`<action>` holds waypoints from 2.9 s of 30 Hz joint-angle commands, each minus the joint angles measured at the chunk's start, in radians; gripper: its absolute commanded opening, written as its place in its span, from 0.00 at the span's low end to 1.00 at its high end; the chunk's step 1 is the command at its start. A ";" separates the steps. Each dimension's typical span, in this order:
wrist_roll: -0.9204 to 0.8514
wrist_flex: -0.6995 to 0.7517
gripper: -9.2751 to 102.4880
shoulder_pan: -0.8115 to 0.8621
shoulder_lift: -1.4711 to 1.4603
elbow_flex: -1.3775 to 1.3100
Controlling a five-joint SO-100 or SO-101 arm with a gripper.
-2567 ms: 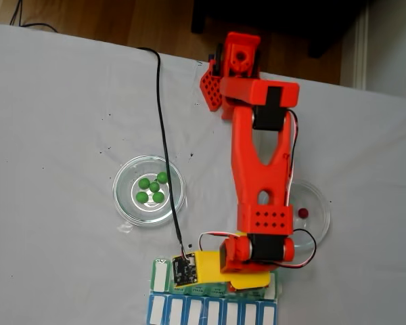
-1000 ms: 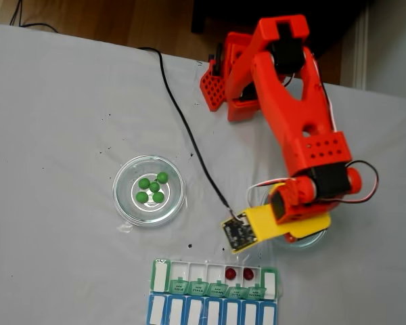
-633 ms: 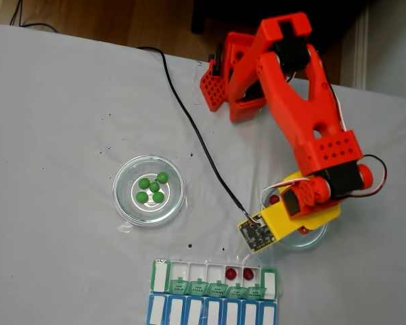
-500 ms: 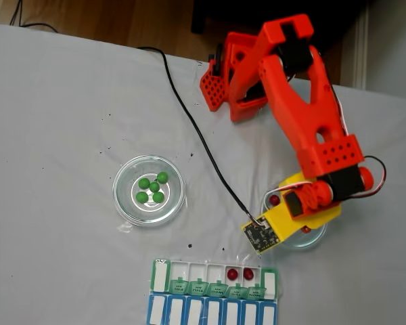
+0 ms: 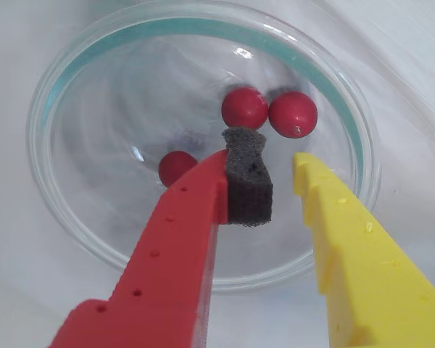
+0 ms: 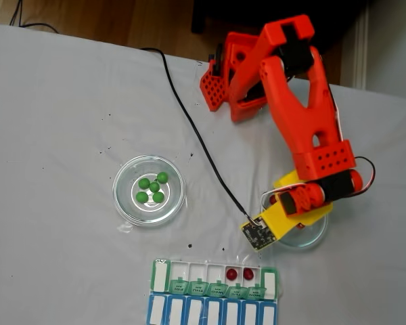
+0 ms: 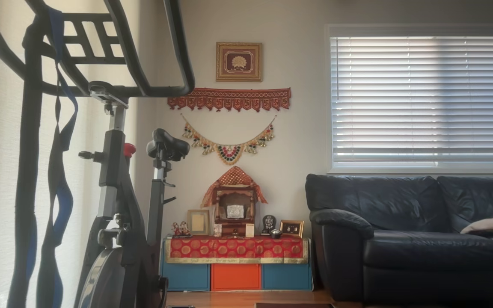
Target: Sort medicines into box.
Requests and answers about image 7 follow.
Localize beaded garland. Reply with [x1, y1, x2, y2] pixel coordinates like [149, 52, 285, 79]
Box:
[180, 113, 278, 166]

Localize wooden shrine with canopy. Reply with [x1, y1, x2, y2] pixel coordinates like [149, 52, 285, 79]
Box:
[200, 166, 268, 238]

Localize dark idol plaque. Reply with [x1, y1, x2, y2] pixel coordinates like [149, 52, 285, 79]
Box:
[261, 215, 277, 236]

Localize red gold patterned cloth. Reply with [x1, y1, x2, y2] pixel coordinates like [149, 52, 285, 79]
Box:
[164, 237, 309, 264]

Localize small figurines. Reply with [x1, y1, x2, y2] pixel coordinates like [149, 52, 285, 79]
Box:
[171, 221, 192, 238]

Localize blue and orange cabinet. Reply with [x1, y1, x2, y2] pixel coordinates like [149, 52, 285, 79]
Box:
[160, 239, 313, 292]

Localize black exercise bike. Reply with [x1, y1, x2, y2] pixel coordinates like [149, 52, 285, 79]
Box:
[0, 0, 196, 308]

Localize sheer white curtain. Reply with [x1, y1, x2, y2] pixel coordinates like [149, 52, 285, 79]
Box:
[0, 0, 140, 308]

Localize black leather sofa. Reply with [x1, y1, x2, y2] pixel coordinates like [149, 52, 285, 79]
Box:
[305, 173, 493, 306]

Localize white window blind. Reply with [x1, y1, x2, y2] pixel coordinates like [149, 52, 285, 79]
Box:
[327, 25, 493, 174]

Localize red embroidered wall hanging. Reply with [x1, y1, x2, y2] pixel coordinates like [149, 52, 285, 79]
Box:
[167, 87, 292, 113]

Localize pale picture frame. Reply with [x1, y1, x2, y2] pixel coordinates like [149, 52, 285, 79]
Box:
[187, 209, 211, 236]

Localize small gold picture frame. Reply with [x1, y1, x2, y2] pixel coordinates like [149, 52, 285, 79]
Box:
[279, 219, 305, 239]

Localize gold framed wall picture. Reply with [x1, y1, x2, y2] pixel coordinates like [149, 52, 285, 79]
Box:
[216, 41, 263, 83]

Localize blue black strap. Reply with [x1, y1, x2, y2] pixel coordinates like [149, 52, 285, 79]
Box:
[37, 6, 79, 308]
[7, 17, 44, 308]

